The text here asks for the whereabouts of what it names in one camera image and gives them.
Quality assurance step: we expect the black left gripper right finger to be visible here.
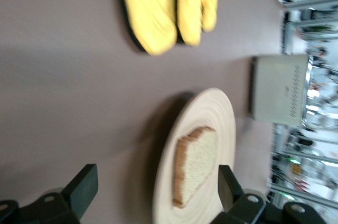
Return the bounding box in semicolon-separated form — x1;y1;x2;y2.
211;164;331;224

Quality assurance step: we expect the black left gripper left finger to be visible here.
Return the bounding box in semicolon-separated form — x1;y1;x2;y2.
0;164;99;224

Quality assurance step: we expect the slice of brown bread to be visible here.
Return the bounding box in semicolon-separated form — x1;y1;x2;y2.
172;126;219;209

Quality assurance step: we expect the round light wooden plate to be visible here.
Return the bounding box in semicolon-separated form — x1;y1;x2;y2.
152;87;237;224

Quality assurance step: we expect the cream and chrome toaster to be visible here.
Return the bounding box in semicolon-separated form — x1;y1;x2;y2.
249;53;322;130

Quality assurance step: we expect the brown table cover sheet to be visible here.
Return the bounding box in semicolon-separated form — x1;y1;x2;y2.
0;0;286;224

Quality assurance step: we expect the yellow quilted oven mitt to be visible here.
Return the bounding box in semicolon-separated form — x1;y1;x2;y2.
176;0;219;47
118;0;178;56

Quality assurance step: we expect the aluminium profile frame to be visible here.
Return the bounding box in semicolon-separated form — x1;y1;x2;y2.
279;0;338;52

